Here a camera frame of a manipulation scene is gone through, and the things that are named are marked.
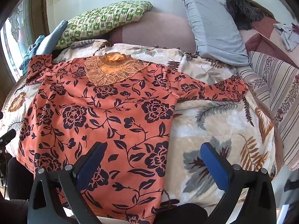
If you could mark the mauve bed sheet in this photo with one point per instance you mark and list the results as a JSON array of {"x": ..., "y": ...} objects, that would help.
[{"x": 158, "y": 30}]

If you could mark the cream leaf-print blanket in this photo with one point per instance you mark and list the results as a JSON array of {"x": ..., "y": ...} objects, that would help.
[{"x": 210, "y": 126}]

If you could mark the striped floral quilt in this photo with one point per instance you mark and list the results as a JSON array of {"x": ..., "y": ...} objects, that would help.
[{"x": 280, "y": 86}]

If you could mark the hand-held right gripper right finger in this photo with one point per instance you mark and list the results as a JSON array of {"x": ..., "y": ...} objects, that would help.
[{"x": 215, "y": 168}]

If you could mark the maroon patterned blanket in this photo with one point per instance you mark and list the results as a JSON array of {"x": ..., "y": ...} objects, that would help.
[{"x": 259, "y": 39}]

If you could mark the light blue cloth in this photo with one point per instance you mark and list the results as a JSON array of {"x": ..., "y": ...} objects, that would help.
[{"x": 50, "y": 42}]

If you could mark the patterned glass window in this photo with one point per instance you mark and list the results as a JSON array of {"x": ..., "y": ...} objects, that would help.
[{"x": 16, "y": 28}]

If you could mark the white floral cloth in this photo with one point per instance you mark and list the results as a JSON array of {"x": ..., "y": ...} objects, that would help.
[{"x": 286, "y": 36}]

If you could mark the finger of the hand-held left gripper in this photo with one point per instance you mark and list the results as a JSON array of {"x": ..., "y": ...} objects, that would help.
[{"x": 8, "y": 135}]

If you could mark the green patterned pillow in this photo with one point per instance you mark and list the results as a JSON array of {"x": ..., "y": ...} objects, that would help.
[{"x": 105, "y": 18}]

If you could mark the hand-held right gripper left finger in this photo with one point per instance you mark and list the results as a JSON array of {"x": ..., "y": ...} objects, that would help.
[{"x": 90, "y": 168}]

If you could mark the teal patterned cloth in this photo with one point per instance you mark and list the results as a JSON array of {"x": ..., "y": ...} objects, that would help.
[{"x": 32, "y": 49}]

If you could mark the grey-blue ruffled pillow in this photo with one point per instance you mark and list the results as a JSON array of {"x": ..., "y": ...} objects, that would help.
[{"x": 215, "y": 28}]

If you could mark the dark furry cloth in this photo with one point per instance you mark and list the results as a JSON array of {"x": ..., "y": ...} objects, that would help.
[{"x": 243, "y": 11}]

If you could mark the orange floral shirt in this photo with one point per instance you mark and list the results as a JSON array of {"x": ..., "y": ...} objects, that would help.
[{"x": 116, "y": 121}]

